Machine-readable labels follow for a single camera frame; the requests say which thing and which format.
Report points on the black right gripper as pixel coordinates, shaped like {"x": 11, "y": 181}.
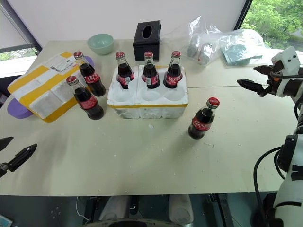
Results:
{"x": 274, "y": 85}

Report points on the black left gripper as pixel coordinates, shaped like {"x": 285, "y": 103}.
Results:
{"x": 3, "y": 169}

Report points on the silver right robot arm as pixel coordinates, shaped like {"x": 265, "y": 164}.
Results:
{"x": 290, "y": 194}

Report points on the white foam lid yellow tape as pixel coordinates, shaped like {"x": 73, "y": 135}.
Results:
{"x": 42, "y": 92}

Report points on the glass cola bottle red cap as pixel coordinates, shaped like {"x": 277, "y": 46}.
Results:
{"x": 172, "y": 76}
{"x": 93, "y": 81}
{"x": 150, "y": 75}
{"x": 124, "y": 74}
{"x": 201, "y": 124}
{"x": 88, "y": 104}

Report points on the white foam bottle tray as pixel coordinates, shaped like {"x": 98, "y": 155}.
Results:
{"x": 151, "y": 110}

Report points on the black tissue box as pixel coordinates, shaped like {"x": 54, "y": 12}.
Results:
{"x": 144, "y": 49}

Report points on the clear plastic bag teal item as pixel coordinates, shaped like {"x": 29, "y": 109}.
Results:
{"x": 239, "y": 53}

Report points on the purple oval board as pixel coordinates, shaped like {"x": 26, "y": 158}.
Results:
{"x": 16, "y": 110}

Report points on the clear plastic bag grey items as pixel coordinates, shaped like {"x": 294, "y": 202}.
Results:
{"x": 203, "y": 47}

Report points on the grey rounded shape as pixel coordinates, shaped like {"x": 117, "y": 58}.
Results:
{"x": 181, "y": 208}
{"x": 114, "y": 208}

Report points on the pale green bowl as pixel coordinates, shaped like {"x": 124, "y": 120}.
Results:
{"x": 100, "y": 43}

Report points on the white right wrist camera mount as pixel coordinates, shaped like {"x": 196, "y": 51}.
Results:
{"x": 290, "y": 60}

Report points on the black window frame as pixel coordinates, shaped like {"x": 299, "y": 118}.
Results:
{"x": 20, "y": 27}
{"x": 242, "y": 14}

